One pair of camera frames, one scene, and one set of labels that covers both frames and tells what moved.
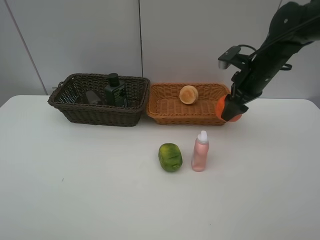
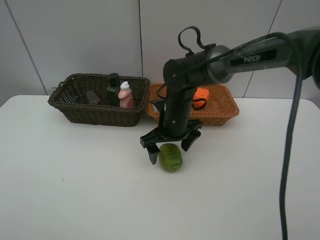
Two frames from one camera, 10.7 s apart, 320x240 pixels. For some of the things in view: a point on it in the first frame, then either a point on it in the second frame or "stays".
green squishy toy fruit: (170, 157) stays
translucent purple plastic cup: (92, 97) stays
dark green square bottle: (115, 94) stays
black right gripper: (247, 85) -> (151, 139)
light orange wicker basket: (165, 107) stays
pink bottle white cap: (200, 152) -> (125, 96)
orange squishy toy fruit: (219, 105) -> (201, 94)
